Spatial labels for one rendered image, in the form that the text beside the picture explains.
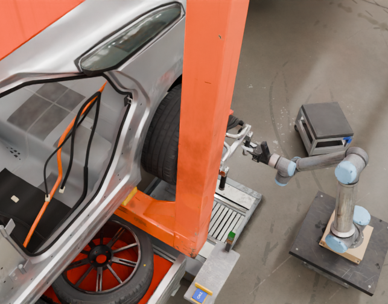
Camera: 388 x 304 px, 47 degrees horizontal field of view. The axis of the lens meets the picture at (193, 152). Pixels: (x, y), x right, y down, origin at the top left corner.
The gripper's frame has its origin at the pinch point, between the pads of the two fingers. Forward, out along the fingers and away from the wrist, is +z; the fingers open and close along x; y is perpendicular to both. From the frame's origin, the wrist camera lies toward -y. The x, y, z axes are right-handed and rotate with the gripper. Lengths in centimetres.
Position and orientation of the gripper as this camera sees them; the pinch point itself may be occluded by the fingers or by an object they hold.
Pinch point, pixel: (244, 144)
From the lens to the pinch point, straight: 299.0
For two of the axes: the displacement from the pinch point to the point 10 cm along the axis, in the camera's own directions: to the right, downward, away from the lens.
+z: -8.6, -4.3, 2.8
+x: 5.0, -6.5, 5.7
